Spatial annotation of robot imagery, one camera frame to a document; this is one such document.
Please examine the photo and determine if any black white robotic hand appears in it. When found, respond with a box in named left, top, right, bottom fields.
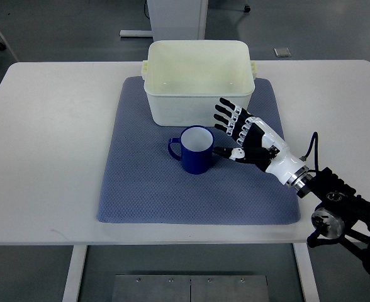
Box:
left=213, top=98, right=312, bottom=191

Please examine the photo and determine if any blue mug white inside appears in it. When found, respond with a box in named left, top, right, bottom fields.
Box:
left=167, top=125, right=215, bottom=175

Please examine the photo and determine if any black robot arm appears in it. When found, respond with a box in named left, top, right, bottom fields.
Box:
left=287, top=167, right=370, bottom=277

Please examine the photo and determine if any white plastic box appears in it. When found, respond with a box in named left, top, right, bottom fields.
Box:
left=142, top=40, right=255, bottom=126

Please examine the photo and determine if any small grey floor hatch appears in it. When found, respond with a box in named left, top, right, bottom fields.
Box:
left=273, top=47, right=292, bottom=58

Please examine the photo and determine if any blue-grey textured mat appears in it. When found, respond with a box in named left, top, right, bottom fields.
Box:
left=97, top=77, right=300, bottom=225

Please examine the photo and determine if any white right table leg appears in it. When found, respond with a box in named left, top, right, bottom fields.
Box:
left=293, top=243, right=320, bottom=302

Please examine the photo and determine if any white table leg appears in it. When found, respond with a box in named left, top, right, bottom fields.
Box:
left=62, top=245, right=87, bottom=302
left=293, top=243, right=320, bottom=302

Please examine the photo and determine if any black chair caster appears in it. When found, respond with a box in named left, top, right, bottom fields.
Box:
left=244, top=0, right=251, bottom=13

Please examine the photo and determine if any metal floor plate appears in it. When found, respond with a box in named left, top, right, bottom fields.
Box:
left=112, top=275, right=269, bottom=301

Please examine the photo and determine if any white left table leg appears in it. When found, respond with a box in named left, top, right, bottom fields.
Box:
left=62, top=245, right=87, bottom=302

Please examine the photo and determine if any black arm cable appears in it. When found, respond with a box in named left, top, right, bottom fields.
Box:
left=300, top=131, right=320, bottom=172

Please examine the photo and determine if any white pedestal column base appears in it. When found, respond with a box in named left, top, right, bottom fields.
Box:
left=120, top=0, right=208, bottom=42

